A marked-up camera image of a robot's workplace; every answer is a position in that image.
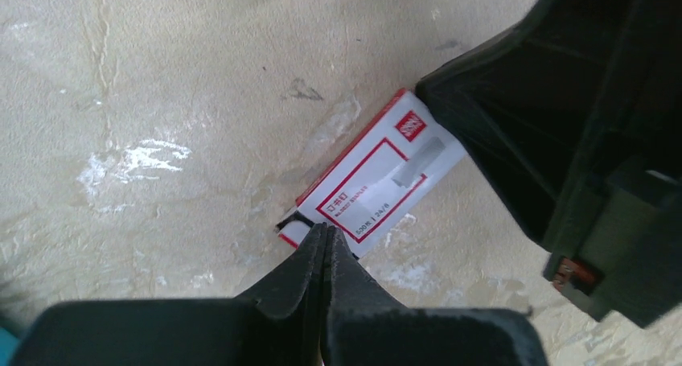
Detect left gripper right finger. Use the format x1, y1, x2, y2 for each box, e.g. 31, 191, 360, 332
319, 225, 548, 365

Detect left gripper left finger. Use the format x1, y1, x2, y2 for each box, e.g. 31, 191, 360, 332
10, 224, 328, 365

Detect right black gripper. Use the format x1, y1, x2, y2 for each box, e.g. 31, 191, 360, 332
416, 0, 681, 327

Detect staple box with red label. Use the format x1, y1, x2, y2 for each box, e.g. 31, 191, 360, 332
276, 88, 466, 257

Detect blue cylindrical tube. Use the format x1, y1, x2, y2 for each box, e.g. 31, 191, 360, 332
0, 327, 19, 366

